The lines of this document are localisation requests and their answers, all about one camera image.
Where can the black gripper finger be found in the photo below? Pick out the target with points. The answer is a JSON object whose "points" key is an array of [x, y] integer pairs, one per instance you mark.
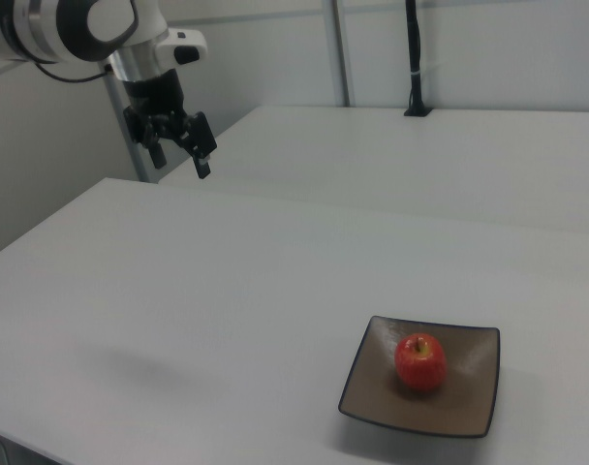
{"points": [[202, 135], [157, 155]]}

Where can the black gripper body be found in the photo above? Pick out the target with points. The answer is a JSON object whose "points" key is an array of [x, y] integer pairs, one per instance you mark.
{"points": [[154, 97]]}

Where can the red apple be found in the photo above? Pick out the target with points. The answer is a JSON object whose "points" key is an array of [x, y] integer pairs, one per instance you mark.
{"points": [[420, 368]]}

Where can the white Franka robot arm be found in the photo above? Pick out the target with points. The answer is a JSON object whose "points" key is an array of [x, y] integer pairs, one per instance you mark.
{"points": [[71, 24]]}

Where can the brown square ceramic plate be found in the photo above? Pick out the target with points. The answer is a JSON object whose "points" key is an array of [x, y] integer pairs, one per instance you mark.
{"points": [[372, 387]]}

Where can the white side table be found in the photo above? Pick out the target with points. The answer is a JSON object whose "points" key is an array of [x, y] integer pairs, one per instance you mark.
{"points": [[420, 160]]}

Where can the grey metal partition post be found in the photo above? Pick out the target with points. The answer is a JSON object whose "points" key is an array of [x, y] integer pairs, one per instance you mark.
{"points": [[138, 167], [340, 58]]}

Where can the black camera pole with clamp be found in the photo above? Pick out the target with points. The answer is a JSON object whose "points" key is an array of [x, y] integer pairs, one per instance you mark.
{"points": [[414, 48]]}

